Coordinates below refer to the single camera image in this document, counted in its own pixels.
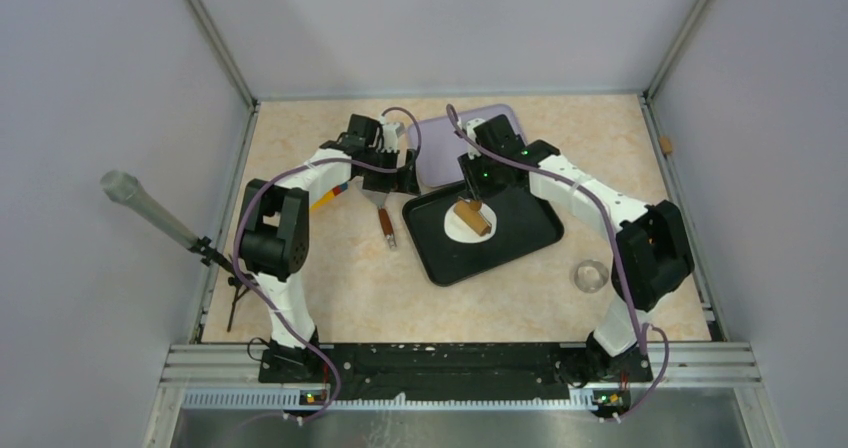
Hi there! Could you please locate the black baking tray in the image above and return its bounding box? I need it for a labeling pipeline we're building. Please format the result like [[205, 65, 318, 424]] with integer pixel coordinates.
[[402, 182, 565, 287]]

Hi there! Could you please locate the grey microphone on tripod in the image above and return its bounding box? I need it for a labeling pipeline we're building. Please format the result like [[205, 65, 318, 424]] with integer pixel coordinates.
[[99, 170, 248, 333]]

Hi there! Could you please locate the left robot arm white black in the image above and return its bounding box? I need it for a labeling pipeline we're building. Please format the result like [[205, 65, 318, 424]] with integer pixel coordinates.
[[233, 114, 420, 382]]

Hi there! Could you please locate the clear glass cup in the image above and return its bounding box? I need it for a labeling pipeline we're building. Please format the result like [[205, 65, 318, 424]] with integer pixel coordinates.
[[571, 259, 610, 294]]

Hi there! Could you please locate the small wooden cork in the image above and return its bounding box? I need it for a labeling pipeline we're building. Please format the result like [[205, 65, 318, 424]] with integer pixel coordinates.
[[658, 136, 673, 156]]

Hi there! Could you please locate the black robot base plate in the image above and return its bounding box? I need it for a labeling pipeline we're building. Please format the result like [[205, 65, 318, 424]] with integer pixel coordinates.
[[258, 342, 653, 403]]

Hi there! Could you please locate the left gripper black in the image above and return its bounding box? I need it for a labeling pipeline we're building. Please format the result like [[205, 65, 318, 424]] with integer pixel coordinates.
[[359, 146, 420, 196]]

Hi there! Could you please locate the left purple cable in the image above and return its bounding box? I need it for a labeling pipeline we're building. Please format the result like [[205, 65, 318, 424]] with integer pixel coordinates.
[[231, 106, 423, 426]]

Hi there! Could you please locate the yellow red blue toy block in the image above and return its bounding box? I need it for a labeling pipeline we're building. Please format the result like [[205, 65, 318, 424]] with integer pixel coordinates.
[[310, 183, 349, 211]]

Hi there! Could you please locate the metal scraper wooden handle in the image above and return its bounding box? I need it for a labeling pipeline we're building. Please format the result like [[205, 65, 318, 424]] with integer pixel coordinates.
[[361, 189, 397, 250]]

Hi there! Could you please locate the lilac rectangular tray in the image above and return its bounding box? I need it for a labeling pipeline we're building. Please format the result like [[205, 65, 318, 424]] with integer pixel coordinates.
[[416, 103, 526, 188]]

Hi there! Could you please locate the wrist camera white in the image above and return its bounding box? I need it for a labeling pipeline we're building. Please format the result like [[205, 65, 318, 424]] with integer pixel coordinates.
[[463, 118, 486, 145], [377, 122, 406, 153]]

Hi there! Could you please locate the wooden dough roller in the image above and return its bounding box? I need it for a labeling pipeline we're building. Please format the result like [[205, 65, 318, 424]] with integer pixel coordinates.
[[453, 198, 492, 237]]

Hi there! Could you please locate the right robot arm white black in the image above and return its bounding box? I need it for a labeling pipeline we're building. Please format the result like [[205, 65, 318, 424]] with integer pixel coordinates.
[[448, 110, 695, 382]]

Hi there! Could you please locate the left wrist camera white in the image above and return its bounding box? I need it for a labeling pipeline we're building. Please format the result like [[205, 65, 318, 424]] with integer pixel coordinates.
[[377, 122, 406, 153]]

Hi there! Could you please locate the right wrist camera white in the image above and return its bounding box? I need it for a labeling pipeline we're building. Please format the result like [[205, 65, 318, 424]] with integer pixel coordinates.
[[463, 118, 486, 145]]

